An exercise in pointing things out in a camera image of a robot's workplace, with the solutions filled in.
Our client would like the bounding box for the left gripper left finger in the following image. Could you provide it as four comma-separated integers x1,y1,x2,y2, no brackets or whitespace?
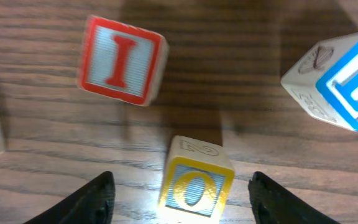
25,171,116,224

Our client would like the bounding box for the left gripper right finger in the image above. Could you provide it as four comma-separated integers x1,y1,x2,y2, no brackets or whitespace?
248,171,339,224

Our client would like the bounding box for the yellow O block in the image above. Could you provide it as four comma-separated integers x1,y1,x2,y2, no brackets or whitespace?
158,135,235,223

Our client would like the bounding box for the blue L block centre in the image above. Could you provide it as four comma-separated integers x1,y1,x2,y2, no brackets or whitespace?
281,33,358,132

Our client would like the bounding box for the red I block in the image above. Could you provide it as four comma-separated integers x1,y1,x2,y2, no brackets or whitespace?
77,15,169,106

